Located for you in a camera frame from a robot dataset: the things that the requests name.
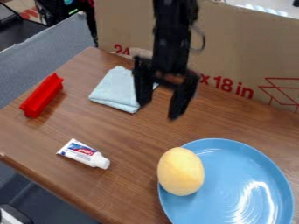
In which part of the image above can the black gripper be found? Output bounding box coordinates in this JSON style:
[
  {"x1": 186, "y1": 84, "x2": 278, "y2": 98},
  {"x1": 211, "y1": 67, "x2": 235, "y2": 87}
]
[{"x1": 132, "y1": 0, "x2": 201, "y2": 120}]

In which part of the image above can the yellow ball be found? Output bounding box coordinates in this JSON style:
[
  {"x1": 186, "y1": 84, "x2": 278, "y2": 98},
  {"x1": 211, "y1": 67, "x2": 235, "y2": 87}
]
[{"x1": 157, "y1": 147, "x2": 205, "y2": 196}]

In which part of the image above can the blue plate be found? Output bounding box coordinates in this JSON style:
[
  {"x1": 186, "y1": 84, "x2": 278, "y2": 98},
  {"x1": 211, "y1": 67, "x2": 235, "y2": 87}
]
[{"x1": 158, "y1": 138, "x2": 295, "y2": 224}]

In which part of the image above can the light blue folded cloth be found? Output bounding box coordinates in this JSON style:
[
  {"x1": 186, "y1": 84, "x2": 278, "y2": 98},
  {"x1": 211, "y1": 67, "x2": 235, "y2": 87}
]
[{"x1": 88, "y1": 65, "x2": 162, "y2": 115}]

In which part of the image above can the red plastic block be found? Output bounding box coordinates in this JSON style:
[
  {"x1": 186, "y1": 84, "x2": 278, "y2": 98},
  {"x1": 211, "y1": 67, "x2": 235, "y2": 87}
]
[{"x1": 20, "y1": 73, "x2": 64, "y2": 118}]

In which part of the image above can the white toothpaste tube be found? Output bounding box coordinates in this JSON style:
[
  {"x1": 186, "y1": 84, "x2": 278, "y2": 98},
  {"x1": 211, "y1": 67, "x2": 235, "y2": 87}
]
[{"x1": 56, "y1": 138, "x2": 110, "y2": 170}]

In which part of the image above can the grey fabric partition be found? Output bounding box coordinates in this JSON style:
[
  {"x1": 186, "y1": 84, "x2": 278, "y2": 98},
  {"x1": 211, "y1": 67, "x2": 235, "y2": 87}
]
[{"x1": 0, "y1": 13, "x2": 95, "y2": 109}]

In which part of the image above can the black equipment in background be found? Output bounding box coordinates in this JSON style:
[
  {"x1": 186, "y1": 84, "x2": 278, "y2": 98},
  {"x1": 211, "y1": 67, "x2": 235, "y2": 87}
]
[{"x1": 34, "y1": 0, "x2": 99, "y2": 45}]

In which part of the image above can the cardboard box wall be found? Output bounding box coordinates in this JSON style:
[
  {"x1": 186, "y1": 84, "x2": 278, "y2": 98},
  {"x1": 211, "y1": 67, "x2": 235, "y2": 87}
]
[{"x1": 95, "y1": 0, "x2": 299, "y2": 114}]

